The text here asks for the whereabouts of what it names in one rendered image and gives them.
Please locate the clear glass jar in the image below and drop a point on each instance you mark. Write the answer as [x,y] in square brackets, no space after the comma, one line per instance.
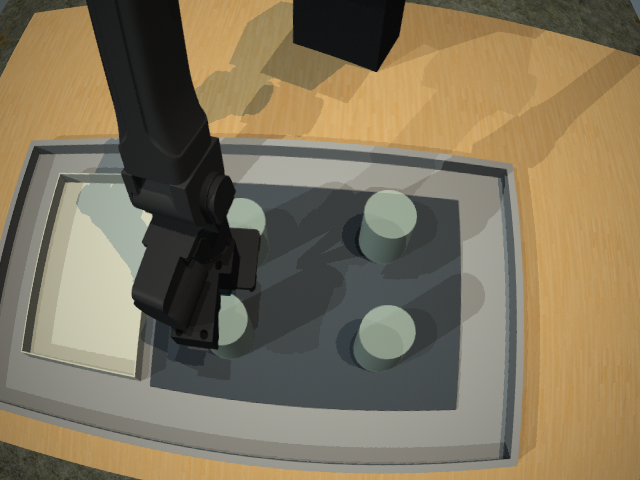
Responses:
[387,225]
[236,334]
[385,335]
[245,213]

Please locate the beige shallow tray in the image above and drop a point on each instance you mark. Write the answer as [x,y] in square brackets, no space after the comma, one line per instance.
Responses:
[80,309]

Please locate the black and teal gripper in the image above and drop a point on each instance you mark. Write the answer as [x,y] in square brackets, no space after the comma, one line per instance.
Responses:
[248,245]

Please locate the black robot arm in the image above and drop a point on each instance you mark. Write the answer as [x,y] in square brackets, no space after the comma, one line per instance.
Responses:
[164,138]

